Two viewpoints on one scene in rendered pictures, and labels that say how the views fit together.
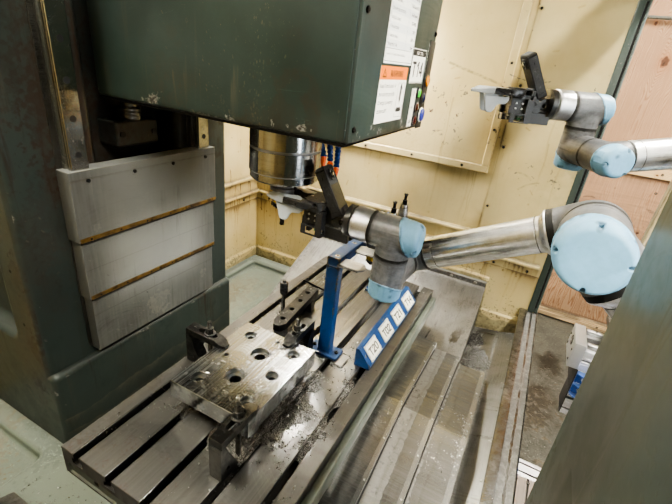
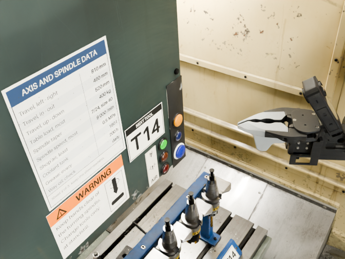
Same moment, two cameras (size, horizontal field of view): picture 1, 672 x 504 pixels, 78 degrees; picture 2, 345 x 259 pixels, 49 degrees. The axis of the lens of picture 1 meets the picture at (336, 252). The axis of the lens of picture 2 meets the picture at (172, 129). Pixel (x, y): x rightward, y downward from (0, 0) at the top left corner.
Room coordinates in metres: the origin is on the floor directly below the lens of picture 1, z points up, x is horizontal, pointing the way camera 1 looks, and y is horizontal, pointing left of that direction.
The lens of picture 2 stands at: (0.54, -0.31, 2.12)
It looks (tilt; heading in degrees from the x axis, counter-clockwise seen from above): 38 degrees down; 15
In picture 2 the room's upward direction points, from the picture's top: 4 degrees counter-clockwise
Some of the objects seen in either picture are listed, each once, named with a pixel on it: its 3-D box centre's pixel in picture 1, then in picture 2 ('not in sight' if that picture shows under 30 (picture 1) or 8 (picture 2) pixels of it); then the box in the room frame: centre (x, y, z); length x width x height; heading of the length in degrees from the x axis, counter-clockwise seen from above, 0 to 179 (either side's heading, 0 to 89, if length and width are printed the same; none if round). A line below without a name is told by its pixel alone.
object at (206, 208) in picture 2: not in sight; (202, 207); (1.30, -0.19, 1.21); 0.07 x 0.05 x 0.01; 65
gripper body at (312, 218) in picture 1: (329, 216); not in sight; (0.88, 0.02, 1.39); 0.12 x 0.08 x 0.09; 65
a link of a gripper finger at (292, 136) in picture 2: (511, 92); (289, 131); (1.11, -0.38, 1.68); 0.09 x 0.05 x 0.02; 95
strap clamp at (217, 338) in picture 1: (208, 343); not in sight; (0.90, 0.32, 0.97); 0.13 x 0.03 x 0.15; 65
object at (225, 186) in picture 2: not in sight; (220, 185); (1.40, -0.23, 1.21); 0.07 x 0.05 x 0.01; 65
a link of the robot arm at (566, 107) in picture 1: (557, 105); not in sight; (1.14, -0.52, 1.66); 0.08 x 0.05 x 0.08; 5
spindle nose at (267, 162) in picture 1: (285, 151); not in sight; (0.93, 0.14, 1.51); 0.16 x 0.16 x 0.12
